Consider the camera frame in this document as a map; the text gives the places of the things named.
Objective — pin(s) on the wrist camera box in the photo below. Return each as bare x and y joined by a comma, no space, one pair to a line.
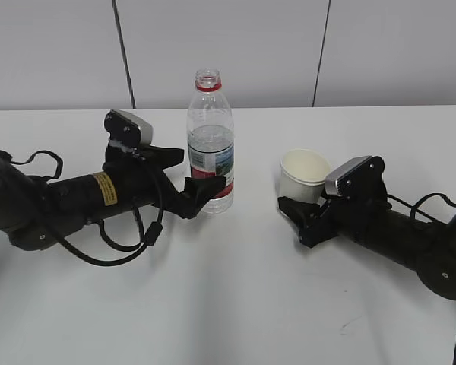
127,132
359,179

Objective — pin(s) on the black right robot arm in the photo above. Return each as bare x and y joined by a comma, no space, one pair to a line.
427,248

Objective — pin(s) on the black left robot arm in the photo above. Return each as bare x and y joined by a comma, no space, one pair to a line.
35,211

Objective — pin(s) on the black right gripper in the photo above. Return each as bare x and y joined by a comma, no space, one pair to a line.
336,217

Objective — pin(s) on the white paper cup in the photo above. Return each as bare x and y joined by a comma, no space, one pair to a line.
302,175

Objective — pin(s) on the clear plastic water bottle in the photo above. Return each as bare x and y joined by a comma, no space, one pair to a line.
210,136

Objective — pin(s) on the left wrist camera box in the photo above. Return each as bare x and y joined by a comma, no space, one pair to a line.
127,132

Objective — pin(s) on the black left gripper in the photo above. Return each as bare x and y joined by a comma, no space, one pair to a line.
139,180

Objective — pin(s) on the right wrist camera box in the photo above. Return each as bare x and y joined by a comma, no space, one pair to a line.
359,179

